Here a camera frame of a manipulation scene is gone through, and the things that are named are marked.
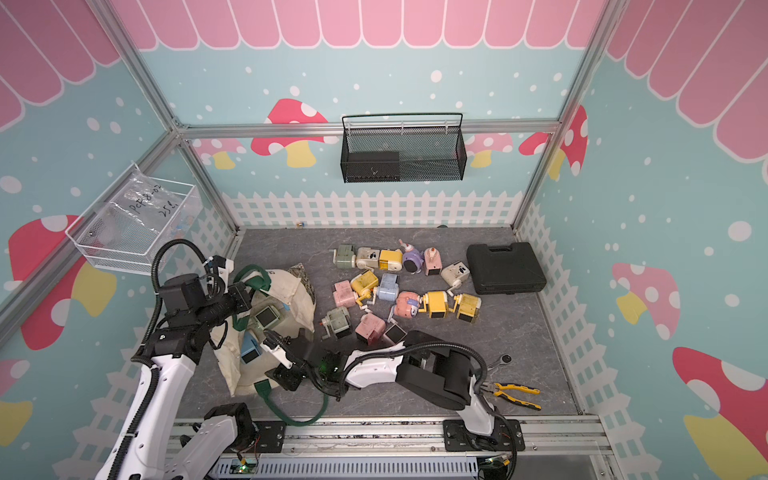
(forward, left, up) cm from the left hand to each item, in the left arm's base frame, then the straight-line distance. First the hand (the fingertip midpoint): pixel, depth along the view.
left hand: (257, 289), depth 76 cm
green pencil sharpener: (+25, -17, -17) cm, 35 cm away
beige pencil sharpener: (+25, -25, -18) cm, 40 cm away
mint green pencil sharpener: (0, -18, -17) cm, 25 cm away
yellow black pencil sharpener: (+7, -58, -18) cm, 61 cm away
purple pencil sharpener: (+23, -42, -15) cm, 50 cm away
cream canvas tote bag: (-3, -6, -2) cm, 7 cm away
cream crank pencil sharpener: (+19, -56, -18) cm, 62 cm away
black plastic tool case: (+19, -72, -15) cm, 76 cm away
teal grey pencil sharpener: (0, +2, -15) cm, 15 cm away
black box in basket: (+36, -28, +13) cm, 48 cm away
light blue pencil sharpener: (-9, +5, -17) cm, 20 cm away
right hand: (-16, -9, -9) cm, 21 cm away
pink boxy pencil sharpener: (+9, -19, -17) cm, 27 cm away
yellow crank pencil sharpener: (+14, -24, -18) cm, 34 cm away
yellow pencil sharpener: (+25, -34, -18) cm, 46 cm away
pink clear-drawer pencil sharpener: (-3, -28, -17) cm, 33 cm away
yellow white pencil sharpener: (+8, -49, -19) cm, 53 cm away
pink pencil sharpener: (+22, -48, -15) cm, 55 cm away
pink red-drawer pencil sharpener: (-5, -36, -15) cm, 39 cm away
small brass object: (+47, +5, -23) cm, 53 cm away
